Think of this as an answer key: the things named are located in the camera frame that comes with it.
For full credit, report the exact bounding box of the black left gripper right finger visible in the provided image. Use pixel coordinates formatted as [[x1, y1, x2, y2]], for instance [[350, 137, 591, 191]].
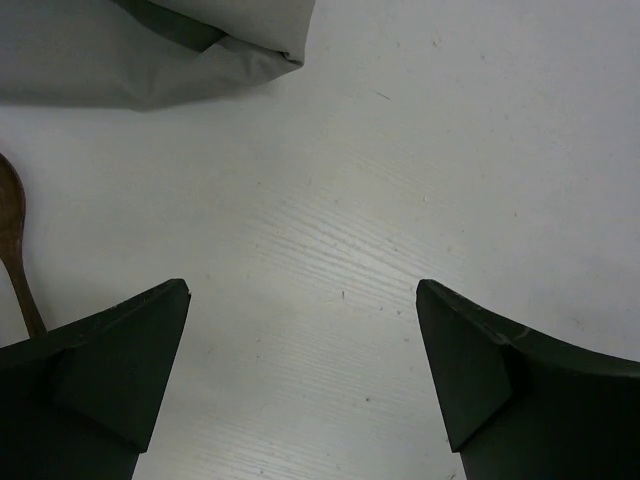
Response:
[[416, 280, 639, 479]]

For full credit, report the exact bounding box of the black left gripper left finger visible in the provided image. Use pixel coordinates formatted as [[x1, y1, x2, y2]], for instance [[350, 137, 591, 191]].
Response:
[[1, 279, 191, 479]]

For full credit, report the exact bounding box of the grey cloth placemat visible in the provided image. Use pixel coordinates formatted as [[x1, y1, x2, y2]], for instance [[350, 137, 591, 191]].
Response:
[[1, 1, 315, 110]]

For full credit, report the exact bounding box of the brown wooden spoon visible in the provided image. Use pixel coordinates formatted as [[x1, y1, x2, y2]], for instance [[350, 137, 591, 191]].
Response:
[[1, 155, 47, 338]]

